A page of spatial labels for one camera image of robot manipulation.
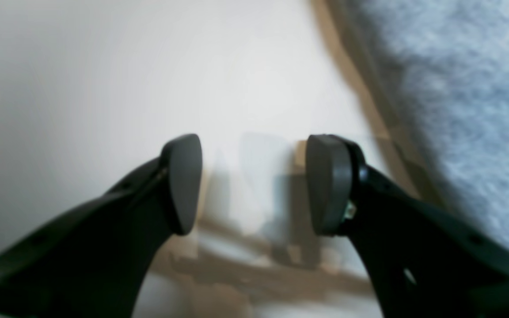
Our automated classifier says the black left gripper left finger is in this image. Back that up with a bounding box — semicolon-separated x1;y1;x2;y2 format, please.
0;134;202;318

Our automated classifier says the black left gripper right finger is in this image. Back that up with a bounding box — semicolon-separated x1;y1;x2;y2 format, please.
305;134;509;318

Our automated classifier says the grey T-shirt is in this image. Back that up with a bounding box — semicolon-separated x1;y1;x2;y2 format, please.
325;0;509;261

